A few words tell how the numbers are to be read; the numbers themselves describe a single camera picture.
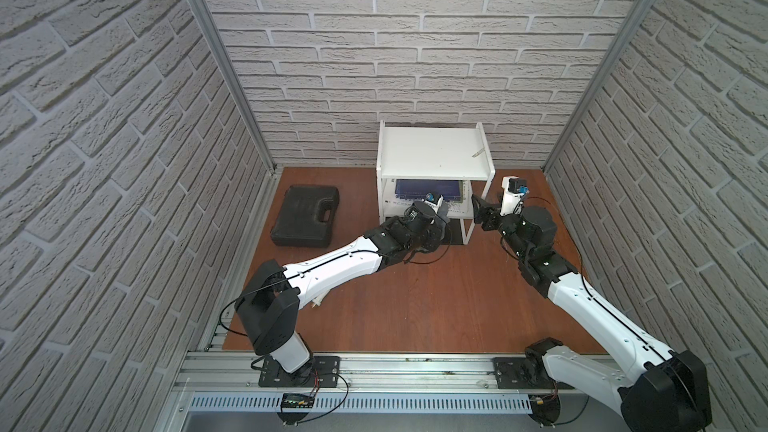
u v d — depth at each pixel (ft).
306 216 3.24
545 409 2.29
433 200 2.26
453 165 2.43
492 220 2.24
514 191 2.08
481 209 2.26
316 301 2.73
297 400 2.34
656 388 1.24
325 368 2.45
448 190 2.86
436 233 2.33
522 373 2.38
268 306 1.40
